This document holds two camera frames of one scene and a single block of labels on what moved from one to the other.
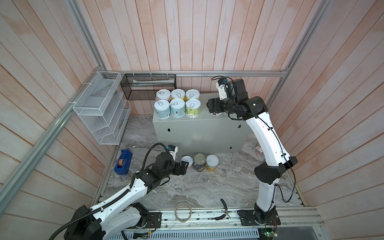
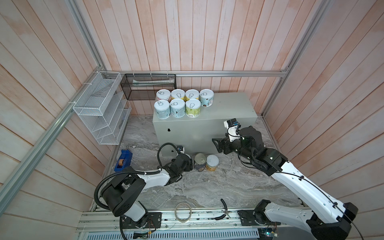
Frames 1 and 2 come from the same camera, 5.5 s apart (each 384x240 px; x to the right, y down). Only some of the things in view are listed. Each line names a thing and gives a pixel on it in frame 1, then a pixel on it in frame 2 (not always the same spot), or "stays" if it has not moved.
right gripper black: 216,102 to 225,141
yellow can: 192,94 stays
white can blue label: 163,94 stays
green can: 193,108 stays
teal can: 215,114 to 206,97
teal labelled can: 162,109 stays
